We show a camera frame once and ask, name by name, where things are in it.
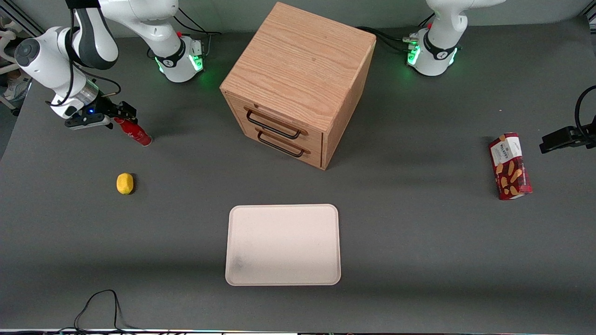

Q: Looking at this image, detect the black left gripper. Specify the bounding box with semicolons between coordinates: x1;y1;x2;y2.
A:
539;125;596;154

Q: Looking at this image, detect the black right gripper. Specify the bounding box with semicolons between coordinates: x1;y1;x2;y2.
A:
86;95;137;130

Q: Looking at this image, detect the red coke bottle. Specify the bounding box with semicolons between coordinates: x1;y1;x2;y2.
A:
115;116;153;147

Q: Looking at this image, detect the beige plastic tray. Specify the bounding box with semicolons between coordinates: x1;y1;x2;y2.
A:
225;204;341;286

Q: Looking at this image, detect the red cookie box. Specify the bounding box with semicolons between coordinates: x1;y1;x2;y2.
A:
488;133;533;201

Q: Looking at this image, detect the yellow lemon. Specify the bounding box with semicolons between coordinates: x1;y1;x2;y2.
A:
116;173;135;195

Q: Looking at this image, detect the grey white sneaker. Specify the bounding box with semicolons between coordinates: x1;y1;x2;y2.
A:
4;76;31;101

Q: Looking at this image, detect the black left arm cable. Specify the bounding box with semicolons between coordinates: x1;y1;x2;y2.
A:
575;85;596;138

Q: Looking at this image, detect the black right base cable bundle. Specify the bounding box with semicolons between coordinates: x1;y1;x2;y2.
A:
176;8;222;59

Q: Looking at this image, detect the black base cable bundle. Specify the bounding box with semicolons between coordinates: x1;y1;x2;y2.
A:
176;8;222;59
356;26;420;53

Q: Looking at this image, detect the white chair frame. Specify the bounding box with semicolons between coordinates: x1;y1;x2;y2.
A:
0;16;23;75

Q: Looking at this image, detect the black wire drawer handle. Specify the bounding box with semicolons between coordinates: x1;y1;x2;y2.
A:
244;107;309;140
255;127;311;158

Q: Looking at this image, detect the black cable loop on table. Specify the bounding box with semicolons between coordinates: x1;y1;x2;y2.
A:
56;289;140;334

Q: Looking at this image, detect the black left base cable bundle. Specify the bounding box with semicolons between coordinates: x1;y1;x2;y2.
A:
356;26;420;53

